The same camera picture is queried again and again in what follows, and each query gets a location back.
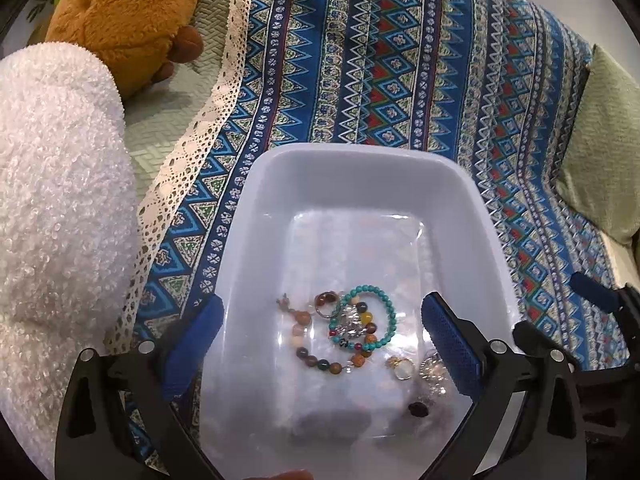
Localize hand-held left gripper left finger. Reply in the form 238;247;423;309
54;294;226;480

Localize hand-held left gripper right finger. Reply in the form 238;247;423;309
420;292;587;480

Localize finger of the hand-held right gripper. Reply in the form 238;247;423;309
570;272;640;322
512;319;576;373

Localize silver rings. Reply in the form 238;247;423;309
417;352;453;386

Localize white pearl earring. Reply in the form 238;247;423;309
385;356;417;382

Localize turquoise bead bracelet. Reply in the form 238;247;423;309
327;285;399;354

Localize silver charm cluster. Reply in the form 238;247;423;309
332;310;369;344

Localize multicolour stone bead bracelet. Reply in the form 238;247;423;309
276;292;379;376

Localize gold ring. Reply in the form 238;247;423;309
314;291;342;319

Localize white plastic tray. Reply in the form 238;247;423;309
192;142;523;480

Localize green textured pillow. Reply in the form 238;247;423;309
555;44;640;247

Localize white fluffy blanket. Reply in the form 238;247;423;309
0;44;142;467

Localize blue patterned blanket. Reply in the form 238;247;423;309
105;0;631;466

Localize brown plush toy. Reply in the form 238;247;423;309
44;0;204;102

